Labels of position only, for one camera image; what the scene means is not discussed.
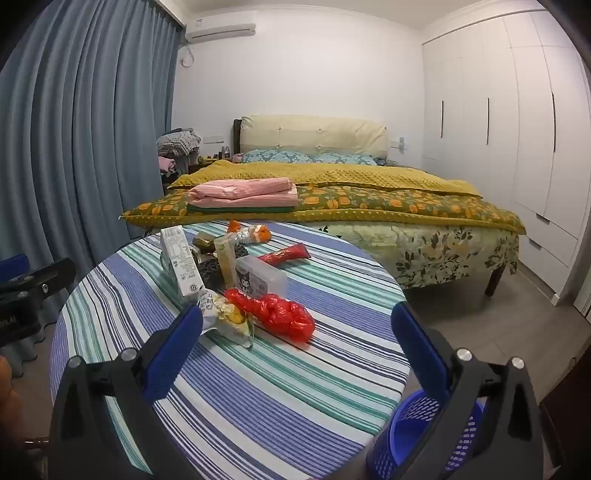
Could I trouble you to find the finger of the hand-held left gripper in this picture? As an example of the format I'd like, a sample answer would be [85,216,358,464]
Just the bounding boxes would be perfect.
[0,257,77,303]
[0,255,30,280]

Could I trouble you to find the white wardrobe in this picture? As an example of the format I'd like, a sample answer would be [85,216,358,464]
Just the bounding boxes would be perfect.
[420,8,591,306]

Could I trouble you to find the clear yellow wrapper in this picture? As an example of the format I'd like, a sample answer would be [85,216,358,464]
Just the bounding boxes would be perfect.
[196,289,256,350]

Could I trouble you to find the gold foil wrapper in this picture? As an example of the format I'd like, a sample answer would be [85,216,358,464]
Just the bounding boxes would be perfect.
[191,231,223,253]

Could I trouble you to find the grey pile of clothes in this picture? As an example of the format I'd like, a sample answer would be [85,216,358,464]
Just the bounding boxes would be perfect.
[156,128,203,156]

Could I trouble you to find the pale floral bed sheet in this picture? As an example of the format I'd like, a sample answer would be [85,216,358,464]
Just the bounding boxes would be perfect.
[318,220,521,290]

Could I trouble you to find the black foam net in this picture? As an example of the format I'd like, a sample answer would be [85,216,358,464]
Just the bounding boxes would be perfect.
[196,244,249,289]

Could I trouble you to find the blue mesh waste basket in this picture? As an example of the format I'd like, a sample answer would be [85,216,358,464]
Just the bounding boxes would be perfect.
[366,388,486,480]

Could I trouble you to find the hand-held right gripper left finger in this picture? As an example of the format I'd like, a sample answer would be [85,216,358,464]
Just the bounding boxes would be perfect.
[48,305,204,480]

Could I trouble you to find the red plastic bag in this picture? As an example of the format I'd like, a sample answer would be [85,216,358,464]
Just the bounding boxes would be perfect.
[224,288,316,343]

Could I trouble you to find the orange and white plastic bag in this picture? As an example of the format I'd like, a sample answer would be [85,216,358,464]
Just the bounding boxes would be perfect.
[228,220,271,246]

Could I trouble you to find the blue grey curtain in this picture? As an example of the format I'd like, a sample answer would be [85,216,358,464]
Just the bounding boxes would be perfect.
[0,0,182,380]

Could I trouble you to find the striped tablecloth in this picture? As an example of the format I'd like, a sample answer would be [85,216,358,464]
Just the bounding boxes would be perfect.
[48,220,411,480]

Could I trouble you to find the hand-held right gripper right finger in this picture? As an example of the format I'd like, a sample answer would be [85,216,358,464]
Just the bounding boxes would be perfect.
[390,302,546,480]

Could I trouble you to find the red snack packet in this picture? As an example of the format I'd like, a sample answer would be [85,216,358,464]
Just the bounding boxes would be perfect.
[257,243,310,268]

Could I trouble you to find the green folded cloth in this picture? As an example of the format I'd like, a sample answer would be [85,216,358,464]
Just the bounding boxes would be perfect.
[187,202,297,214]

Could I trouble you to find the pale yellow slim box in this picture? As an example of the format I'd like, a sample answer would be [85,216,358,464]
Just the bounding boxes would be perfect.
[213,234,239,289]

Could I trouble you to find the dark wooden panel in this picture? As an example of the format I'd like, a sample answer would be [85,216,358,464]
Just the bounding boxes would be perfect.
[539,354,591,480]

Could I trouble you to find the pink folded cloth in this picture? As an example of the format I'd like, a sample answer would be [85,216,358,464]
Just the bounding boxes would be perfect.
[187,177,299,209]

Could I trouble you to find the clear box with cartoon print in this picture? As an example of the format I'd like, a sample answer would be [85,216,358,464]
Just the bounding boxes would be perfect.
[234,254,288,299]

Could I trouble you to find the yellow dotted blanket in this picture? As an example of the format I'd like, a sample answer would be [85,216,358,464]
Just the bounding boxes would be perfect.
[166,159,484,198]

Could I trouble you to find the white carton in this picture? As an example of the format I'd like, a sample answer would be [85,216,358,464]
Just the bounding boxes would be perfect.
[160,226,206,305]

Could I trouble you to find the white air conditioner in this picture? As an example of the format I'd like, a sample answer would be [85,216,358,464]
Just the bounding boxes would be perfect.
[185,23,257,46]

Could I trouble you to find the teal patterned pillow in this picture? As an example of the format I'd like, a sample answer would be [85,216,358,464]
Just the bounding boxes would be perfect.
[313,152,378,167]
[242,148,315,165]

